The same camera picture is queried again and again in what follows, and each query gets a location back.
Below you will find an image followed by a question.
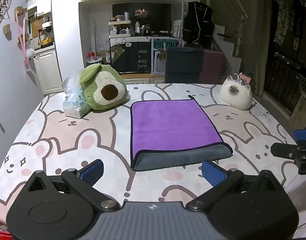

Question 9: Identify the dark blue chair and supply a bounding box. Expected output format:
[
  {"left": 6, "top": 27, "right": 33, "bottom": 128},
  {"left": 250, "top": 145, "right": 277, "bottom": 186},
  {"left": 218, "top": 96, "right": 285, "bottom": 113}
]
[{"left": 164, "top": 47, "right": 205, "bottom": 84}]

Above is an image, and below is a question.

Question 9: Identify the olive window curtain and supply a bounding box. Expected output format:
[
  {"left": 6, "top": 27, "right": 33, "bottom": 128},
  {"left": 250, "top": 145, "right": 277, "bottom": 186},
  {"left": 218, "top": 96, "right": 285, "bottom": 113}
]
[{"left": 252, "top": 0, "right": 272, "bottom": 96}]

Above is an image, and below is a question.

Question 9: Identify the black printed cabinet curtain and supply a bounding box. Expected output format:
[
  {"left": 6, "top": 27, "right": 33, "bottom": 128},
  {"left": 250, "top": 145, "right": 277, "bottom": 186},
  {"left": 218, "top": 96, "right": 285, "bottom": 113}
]
[{"left": 110, "top": 41, "right": 152, "bottom": 74}]

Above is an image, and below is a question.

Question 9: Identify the hanging patterned garment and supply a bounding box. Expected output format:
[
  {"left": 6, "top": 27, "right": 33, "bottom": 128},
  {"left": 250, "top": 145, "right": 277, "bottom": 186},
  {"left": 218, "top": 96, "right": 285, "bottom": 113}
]
[{"left": 273, "top": 0, "right": 306, "bottom": 51}]

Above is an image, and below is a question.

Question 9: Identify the red object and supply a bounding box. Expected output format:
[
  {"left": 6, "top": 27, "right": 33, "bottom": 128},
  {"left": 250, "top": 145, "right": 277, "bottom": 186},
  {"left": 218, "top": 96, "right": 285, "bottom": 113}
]
[{"left": 0, "top": 226, "right": 13, "bottom": 240}]

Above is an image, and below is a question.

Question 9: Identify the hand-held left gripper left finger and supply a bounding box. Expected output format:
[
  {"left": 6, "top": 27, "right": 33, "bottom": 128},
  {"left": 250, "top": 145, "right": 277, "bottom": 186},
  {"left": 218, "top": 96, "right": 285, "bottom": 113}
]
[{"left": 26, "top": 159, "right": 119, "bottom": 212}]

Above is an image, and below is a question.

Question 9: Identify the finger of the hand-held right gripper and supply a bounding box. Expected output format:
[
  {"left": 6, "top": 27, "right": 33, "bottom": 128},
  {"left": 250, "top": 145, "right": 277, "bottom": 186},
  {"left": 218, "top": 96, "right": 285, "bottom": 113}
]
[
  {"left": 293, "top": 129, "right": 306, "bottom": 145},
  {"left": 270, "top": 142, "right": 306, "bottom": 175}
]

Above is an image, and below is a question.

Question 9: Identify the pink lanyard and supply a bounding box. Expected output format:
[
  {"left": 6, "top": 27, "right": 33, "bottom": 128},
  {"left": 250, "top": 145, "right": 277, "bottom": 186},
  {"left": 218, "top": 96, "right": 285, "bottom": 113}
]
[{"left": 15, "top": 12, "right": 35, "bottom": 72}]

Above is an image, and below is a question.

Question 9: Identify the teal lettered sign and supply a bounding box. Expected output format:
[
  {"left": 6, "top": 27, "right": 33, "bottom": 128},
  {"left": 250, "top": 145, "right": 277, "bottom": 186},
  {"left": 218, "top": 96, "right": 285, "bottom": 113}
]
[{"left": 151, "top": 38, "right": 179, "bottom": 50}]

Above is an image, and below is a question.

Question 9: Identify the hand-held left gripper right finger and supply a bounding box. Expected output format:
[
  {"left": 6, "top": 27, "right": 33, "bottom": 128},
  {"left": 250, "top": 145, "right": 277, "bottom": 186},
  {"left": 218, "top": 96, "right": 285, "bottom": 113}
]
[{"left": 186, "top": 160, "right": 283, "bottom": 212}]

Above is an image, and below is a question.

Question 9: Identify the white shelf rack with bottles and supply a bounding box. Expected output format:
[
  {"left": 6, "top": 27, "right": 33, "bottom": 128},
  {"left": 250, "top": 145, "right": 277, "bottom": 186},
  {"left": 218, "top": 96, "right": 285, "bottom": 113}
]
[{"left": 108, "top": 19, "right": 133, "bottom": 38}]

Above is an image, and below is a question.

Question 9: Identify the clear plastic tissue pack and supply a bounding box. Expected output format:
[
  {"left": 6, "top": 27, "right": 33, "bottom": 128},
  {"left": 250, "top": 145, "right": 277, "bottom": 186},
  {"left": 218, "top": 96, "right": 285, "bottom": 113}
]
[{"left": 61, "top": 69, "right": 92, "bottom": 119}]

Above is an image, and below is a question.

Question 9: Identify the black jacket with white trim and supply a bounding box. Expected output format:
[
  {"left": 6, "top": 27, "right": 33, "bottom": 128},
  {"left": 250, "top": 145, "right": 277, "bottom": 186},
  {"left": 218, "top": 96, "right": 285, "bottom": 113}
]
[{"left": 182, "top": 1, "right": 216, "bottom": 49}]

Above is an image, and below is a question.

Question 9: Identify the yellow pot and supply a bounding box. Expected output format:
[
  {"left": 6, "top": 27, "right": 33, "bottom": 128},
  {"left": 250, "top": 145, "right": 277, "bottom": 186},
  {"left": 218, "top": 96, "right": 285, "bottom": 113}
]
[{"left": 40, "top": 37, "right": 55, "bottom": 48}]

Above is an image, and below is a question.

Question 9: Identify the stair railing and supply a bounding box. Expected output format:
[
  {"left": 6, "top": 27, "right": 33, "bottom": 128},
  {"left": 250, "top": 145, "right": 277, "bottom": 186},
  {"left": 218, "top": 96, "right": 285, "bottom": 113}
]
[{"left": 213, "top": 4, "right": 249, "bottom": 58}]

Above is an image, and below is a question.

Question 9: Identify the bunny print tablecloth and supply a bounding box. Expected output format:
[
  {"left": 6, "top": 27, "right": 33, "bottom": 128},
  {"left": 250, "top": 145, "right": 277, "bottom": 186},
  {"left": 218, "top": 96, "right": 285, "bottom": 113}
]
[{"left": 0, "top": 82, "right": 306, "bottom": 240}]

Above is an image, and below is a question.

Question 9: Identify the white lower kitchen cabinet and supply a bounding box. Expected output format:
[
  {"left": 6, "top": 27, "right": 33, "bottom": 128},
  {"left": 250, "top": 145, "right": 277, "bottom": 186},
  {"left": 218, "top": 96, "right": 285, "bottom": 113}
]
[{"left": 33, "top": 48, "right": 63, "bottom": 94}]

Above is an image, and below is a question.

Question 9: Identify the white cat-shaped ceramic holder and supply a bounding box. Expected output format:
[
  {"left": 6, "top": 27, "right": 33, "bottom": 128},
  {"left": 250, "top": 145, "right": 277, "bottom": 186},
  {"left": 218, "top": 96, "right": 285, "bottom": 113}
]
[{"left": 219, "top": 76, "right": 253, "bottom": 110}]

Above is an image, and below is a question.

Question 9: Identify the pink item in holder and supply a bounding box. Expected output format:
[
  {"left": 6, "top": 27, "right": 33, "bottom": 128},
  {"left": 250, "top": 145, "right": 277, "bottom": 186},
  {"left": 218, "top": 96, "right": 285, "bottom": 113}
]
[{"left": 234, "top": 72, "right": 252, "bottom": 85}]

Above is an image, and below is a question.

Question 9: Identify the white wire grid rack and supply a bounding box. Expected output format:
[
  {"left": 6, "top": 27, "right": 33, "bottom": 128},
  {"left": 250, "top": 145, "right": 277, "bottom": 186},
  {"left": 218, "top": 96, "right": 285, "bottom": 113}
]
[{"left": 150, "top": 48, "right": 166, "bottom": 76}]

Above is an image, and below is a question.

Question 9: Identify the dark maroon panel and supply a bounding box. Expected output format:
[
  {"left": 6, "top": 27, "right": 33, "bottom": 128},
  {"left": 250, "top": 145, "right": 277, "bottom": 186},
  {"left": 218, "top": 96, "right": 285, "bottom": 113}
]
[{"left": 204, "top": 50, "right": 231, "bottom": 85}]

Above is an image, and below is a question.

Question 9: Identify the green avocado plush toy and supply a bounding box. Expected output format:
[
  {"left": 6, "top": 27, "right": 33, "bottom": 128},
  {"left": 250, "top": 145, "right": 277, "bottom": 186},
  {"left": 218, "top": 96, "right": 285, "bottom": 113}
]
[{"left": 79, "top": 63, "right": 129, "bottom": 111}]

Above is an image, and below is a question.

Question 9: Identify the purple and grey towel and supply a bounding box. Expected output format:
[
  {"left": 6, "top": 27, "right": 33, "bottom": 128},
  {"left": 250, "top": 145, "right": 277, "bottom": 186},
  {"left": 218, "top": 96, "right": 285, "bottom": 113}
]
[{"left": 130, "top": 95, "right": 234, "bottom": 172}]

